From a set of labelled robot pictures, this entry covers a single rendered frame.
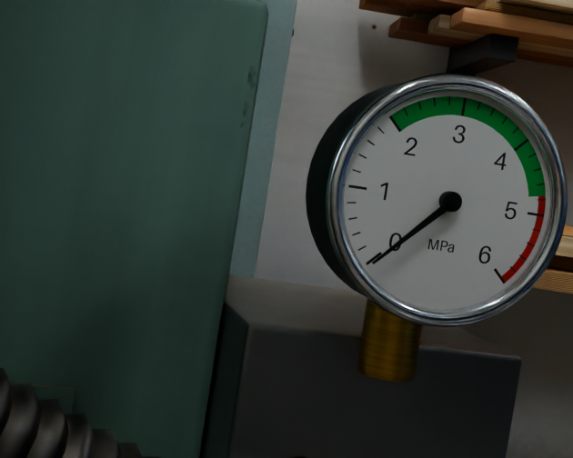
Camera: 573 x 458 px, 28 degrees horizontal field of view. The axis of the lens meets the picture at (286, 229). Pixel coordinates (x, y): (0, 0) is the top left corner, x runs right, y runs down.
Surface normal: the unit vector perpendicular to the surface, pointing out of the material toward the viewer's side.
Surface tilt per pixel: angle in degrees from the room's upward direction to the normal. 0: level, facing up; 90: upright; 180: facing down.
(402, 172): 90
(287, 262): 90
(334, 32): 90
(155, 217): 90
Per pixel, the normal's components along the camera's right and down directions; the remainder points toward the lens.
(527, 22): 0.06, 0.07
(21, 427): 0.16, -0.38
